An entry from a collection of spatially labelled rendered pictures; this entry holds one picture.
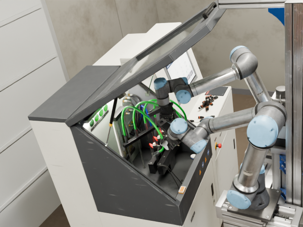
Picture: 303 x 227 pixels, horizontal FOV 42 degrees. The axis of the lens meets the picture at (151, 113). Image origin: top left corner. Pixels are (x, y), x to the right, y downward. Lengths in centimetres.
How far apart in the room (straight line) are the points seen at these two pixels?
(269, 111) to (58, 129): 122
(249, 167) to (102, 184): 100
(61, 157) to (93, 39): 200
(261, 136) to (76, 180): 131
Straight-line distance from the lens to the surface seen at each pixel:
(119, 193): 242
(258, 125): 161
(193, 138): 187
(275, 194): 219
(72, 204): 273
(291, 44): 178
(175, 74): 293
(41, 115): 238
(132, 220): 255
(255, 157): 173
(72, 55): 399
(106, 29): 439
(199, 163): 259
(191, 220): 257
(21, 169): 363
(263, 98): 243
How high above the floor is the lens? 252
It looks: 30 degrees down
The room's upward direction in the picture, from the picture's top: 12 degrees counter-clockwise
